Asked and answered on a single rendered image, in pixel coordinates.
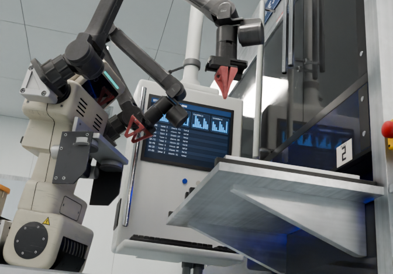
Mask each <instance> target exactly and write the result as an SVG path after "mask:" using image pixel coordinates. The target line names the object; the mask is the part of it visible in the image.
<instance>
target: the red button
mask: <svg viewBox="0 0 393 274"><path fill-rule="evenodd" d="M381 133H382V136H383V137H385V138H390V139H392V138H393V121H385V122H384V123H383V125H382V128H381Z"/></svg>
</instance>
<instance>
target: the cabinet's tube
mask: <svg viewBox="0 0 393 274"><path fill-rule="evenodd" d="M203 19H204V14H203V13H202V12H201V11H199V10H198V9H197V8H195V7H193V6H192V5H191V10H190V17H189V27H188V38H187V49H186V55H185V60H184V61H183V66H181V67H179V68H176V69H173V70H169V71H168V72H169V73H170V74H172V73H173V72H175V71H177V70H181V69H184V76H183V79H182V80H181V81H182V82H185V83H191V84H196V85H200V82H199V81H198V71H200V68H201V62H200V61H199V58H200V51H201V39H202V27H203Z"/></svg>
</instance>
